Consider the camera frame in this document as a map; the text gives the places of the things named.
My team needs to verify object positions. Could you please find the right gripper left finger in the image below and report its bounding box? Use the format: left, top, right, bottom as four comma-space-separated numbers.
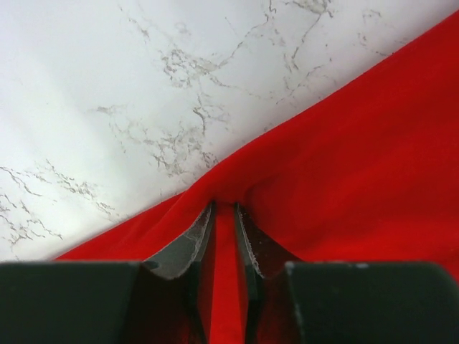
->
143, 201, 217, 343

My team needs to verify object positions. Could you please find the bright red t shirt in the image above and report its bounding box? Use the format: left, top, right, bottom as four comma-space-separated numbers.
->
62, 14, 458, 343

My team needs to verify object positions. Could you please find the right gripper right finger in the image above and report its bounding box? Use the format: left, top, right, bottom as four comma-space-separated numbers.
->
234, 203, 300, 343

